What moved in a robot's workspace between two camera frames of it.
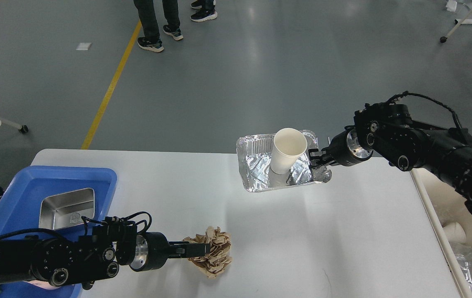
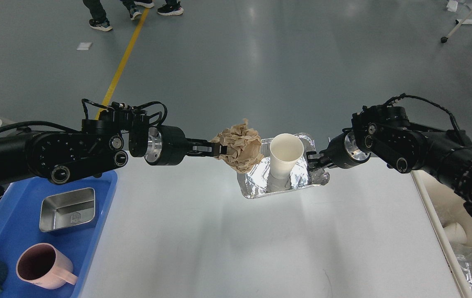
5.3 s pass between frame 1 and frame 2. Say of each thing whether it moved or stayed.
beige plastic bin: stayed
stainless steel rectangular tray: stayed
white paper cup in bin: stayed
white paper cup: moved
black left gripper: moved
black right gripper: stayed
